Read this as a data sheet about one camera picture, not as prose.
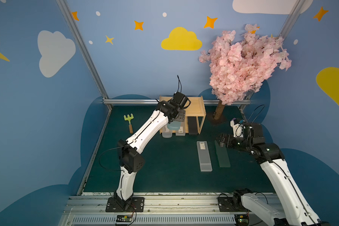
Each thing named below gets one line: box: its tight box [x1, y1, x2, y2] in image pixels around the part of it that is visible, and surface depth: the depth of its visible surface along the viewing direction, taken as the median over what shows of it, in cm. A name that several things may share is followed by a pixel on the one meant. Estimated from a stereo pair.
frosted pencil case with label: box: [175, 121, 186, 137], surface depth 103 cm
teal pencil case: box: [167, 120, 182, 131], surface depth 77 cm
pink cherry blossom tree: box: [198, 24, 292, 121], surface depth 72 cm
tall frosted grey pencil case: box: [196, 140, 213, 172], surface depth 93 cm
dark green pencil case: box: [214, 139, 231, 168], surface depth 92 cm
